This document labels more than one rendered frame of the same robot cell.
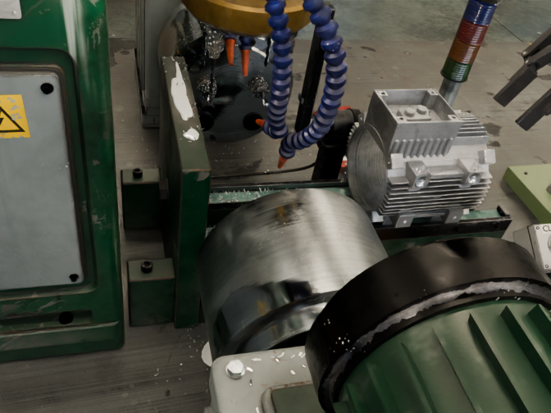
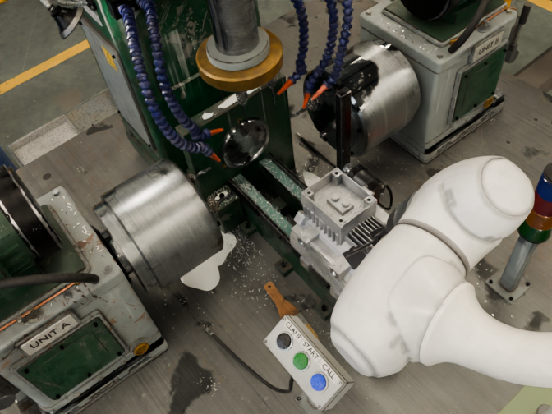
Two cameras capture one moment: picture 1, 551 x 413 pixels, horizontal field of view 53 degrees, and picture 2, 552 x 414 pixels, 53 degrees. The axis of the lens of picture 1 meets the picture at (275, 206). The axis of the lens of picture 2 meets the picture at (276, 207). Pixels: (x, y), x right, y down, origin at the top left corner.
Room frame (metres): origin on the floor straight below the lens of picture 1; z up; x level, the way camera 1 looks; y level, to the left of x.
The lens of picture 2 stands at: (0.60, -0.86, 2.05)
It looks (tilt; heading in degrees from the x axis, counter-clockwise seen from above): 53 degrees down; 81
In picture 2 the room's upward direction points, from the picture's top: 9 degrees counter-clockwise
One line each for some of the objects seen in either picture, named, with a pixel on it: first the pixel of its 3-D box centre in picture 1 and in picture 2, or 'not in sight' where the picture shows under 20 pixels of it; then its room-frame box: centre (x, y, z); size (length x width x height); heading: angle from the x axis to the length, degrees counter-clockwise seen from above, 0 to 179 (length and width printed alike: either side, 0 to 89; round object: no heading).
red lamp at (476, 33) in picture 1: (472, 29); (549, 198); (1.21, -0.34, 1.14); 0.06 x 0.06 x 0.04
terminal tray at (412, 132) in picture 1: (411, 123); (338, 206); (0.83, -0.20, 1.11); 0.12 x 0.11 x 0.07; 113
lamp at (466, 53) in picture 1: (464, 47); (542, 212); (1.21, -0.34, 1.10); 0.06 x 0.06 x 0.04
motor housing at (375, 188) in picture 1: (414, 165); (351, 243); (0.85, -0.24, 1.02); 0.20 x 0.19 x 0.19; 113
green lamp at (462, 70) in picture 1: (457, 66); (536, 224); (1.21, -0.34, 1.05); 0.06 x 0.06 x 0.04
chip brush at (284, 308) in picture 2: not in sight; (288, 314); (0.69, -0.25, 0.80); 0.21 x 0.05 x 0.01; 106
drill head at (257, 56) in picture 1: (220, 60); (367, 93); (1.05, 0.17, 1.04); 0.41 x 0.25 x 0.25; 21
